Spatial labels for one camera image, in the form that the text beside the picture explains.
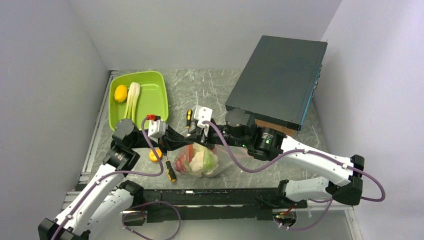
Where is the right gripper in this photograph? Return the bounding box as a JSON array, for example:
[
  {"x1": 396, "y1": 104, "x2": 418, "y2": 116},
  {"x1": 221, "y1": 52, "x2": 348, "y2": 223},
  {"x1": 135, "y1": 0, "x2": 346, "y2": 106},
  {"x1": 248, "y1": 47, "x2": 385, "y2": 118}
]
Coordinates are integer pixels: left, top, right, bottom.
[{"x1": 186, "y1": 120, "x2": 249, "y2": 151}]

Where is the yellow lemon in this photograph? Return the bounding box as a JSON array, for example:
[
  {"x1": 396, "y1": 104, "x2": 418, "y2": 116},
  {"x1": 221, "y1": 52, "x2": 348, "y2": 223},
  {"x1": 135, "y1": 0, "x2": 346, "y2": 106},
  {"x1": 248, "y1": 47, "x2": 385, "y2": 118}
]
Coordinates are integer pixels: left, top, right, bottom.
[{"x1": 113, "y1": 84, "x2": 128, "y2": 103}]

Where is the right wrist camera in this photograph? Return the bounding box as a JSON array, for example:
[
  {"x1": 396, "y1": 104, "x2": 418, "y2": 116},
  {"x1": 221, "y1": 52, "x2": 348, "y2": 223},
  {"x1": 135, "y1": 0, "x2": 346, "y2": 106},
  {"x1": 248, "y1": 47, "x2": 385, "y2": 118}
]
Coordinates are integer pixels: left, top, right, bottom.
[{"x1": 193, "y1": 105, "x2": 213, "y2": 137}]

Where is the black yellow screwdriver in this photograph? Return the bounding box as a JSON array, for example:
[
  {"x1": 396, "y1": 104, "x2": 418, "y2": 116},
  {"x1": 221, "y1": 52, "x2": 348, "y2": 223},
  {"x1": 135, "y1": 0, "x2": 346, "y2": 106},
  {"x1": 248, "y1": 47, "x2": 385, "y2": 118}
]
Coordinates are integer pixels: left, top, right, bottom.
[
  {"x1": 163, "y1": 153, "x2": 177, "y2": 183},
  {"x1": 185, "y1": 109, "x2": 193, "y2": 133}
]

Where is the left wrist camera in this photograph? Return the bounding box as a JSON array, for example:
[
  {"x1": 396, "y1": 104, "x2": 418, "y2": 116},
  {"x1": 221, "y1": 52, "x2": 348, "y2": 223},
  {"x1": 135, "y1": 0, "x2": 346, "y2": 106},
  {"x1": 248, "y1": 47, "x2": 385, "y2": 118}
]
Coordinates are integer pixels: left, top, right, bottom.
[{"x1": 146, "y1": 114, "x2": 167, "y2": 139}]

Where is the aluminium frame rail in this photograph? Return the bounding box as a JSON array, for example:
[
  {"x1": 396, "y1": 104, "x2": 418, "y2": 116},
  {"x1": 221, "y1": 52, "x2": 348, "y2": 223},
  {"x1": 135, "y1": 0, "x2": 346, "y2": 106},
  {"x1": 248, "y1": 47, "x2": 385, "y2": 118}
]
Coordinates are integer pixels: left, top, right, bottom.
[{"x1": 75, "y1": 70, "x2": 118, "y2": 191}]

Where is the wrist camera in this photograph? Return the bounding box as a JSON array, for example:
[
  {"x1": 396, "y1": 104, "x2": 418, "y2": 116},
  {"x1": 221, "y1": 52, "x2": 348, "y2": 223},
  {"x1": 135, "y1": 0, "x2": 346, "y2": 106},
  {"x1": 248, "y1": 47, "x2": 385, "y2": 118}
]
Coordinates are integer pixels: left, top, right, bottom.
[
  {"x1": 193, "y1": 105, "x2": 213, "y2": 137},
  {"x1": 146, "y1": 114, "x2": 167, "y2": 139}
]

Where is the white cauliflower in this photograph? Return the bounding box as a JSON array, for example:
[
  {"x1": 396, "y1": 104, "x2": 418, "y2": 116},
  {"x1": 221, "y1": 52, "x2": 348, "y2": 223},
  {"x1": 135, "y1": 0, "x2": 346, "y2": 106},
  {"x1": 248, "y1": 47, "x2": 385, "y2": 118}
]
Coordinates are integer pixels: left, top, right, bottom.
[{"x1": 189, "y1": 150, "x2": 211, "y2": 177}]

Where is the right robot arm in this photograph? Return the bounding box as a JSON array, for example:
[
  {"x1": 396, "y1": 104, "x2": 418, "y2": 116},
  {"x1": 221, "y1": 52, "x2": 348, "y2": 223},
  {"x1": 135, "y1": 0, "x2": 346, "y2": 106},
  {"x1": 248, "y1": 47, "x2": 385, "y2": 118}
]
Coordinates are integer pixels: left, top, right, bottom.
[{"x1": 186, "y1": 106, "x2": 365, "y2": 208}]

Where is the orange carrot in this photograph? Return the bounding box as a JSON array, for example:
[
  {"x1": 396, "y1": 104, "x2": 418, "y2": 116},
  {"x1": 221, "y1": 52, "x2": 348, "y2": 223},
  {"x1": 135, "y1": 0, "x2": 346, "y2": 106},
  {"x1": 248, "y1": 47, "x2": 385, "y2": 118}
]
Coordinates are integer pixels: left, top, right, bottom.
[{"x1": 174, "y1": 144, "x2": 194, "y2": 173}]

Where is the green cabbage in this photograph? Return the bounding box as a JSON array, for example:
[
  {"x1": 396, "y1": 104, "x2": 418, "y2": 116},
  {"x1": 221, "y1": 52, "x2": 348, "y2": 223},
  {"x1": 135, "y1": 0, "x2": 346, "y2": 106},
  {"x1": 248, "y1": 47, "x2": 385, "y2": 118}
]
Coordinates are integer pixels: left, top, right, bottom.
[{"x1": 202, "y1": 150, "x2": 219, "y2": 172}]

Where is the wooden block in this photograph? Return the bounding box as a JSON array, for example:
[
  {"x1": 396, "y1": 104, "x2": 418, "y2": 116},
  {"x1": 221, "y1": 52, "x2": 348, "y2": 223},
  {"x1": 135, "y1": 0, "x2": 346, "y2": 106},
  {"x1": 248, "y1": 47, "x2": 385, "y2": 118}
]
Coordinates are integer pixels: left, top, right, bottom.
[{"x1": 255, "y1": 119, "x2": 296, "y2": 137}]

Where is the green plastic tray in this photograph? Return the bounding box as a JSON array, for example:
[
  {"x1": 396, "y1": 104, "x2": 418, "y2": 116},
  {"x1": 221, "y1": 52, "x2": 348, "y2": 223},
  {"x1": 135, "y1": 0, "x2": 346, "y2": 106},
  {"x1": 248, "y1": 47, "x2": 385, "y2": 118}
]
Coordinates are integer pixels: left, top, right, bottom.
[{"x1": 108, "y1": 71, "x2": 169, "y2": 131}]

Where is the dark grey box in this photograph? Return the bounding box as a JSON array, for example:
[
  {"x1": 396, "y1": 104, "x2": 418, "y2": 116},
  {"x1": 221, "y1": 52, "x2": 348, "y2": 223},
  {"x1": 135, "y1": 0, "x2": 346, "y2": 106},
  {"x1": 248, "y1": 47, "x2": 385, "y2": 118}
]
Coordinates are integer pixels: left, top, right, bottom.
[{"x1": 225, "y1": 35, "x2": 328, "y2": 131}]

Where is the celery stalk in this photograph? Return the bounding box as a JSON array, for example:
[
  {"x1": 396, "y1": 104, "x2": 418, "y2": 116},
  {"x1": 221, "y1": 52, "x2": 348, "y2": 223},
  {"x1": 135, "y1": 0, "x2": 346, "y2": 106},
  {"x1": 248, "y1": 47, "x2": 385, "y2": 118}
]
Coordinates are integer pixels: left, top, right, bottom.
[{"x1": 123, "y1": 82, "x2": 141, "y2": 123}]

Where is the clear zip top bag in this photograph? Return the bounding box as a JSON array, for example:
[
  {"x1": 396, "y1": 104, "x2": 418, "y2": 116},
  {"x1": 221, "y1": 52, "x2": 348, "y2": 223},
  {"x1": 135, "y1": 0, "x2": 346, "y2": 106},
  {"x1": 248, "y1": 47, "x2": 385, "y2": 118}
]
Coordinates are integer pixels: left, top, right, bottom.
[{"x1": 172, "y1": 143, "x2": 235, "y2": 179}]

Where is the orange tape measure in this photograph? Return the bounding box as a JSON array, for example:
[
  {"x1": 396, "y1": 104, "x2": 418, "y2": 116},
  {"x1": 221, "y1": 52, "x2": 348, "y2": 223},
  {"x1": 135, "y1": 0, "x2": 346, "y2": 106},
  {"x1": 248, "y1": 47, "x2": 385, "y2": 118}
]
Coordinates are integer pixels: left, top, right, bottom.
[{"x1": 148, "y1": 148, "x2": 163, "y2": 163}]

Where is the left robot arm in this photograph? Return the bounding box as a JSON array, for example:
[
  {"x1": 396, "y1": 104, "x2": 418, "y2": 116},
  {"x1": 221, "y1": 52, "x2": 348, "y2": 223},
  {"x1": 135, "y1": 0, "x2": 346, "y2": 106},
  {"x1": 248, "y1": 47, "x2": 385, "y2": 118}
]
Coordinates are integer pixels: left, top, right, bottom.
[{"x1": 37, "y1": 114, "x2": 198, "y2": 240}]

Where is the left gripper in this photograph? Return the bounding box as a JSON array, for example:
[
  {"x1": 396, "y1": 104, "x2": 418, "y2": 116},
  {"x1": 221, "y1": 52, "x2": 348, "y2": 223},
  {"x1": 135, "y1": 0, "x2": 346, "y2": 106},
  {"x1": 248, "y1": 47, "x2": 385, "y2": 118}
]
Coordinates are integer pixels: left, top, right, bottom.
[{"x1": 129, "y1": 123, "x2": 193, "y2": 156}]

